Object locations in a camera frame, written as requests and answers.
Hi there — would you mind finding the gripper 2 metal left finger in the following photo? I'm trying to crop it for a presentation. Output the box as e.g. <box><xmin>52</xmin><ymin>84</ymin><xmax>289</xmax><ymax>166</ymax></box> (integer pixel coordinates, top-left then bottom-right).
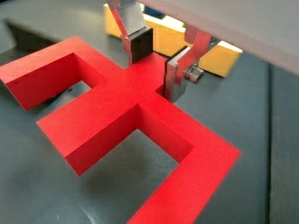
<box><xmin>107</xmin><ymin>0</ymin><xmax>154</xmax><ymax>64</ymax></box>

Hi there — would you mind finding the gripper 2 metal right finger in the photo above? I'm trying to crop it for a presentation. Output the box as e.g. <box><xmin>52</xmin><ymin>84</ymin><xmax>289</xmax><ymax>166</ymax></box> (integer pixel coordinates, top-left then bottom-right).
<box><xmin>163</xmin><ymin>26</ymin><xmax>214</xmax><ymax>102</ymax></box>

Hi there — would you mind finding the red interlocking puzzle block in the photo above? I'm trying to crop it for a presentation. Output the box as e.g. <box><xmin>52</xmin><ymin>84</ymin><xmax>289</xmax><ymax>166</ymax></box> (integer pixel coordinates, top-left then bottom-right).
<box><xmin>0</xmin><ymin>37</ymin><xmax>239</xmax><ymax>224</ymax></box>

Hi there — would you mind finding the yellow wooden puzzle board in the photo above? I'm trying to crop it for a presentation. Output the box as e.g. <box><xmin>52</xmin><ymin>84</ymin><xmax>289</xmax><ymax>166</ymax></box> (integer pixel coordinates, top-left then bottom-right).
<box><xmin>103</xmin><ymin>4</ymin><xmax>243</xmax><ymax>77</ymax></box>

